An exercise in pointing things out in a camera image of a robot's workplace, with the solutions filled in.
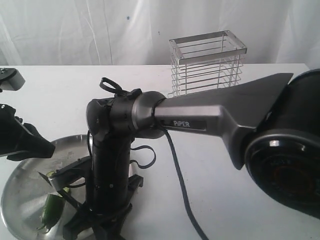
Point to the white backdrop curtain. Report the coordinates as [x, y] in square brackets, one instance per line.
[137, 32]

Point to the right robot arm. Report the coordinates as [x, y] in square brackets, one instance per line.
[270, 125]

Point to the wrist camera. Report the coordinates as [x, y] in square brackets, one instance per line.
[69, 174]
[10, 79]

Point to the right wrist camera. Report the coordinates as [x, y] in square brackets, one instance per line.
[69, 174]

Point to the green cucumber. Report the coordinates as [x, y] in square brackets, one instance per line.
[51, 212]

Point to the wire cutlery holder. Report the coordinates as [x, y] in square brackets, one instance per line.
[205, 62]

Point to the black handled knife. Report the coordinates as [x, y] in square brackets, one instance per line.
[60, 190]

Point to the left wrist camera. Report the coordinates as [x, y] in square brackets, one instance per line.
[10, 79]

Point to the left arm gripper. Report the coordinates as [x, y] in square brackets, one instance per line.
[20, 140]

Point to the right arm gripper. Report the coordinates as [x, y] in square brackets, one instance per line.
[108, 192]

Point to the round steel plate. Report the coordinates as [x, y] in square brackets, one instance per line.
[25, 192]

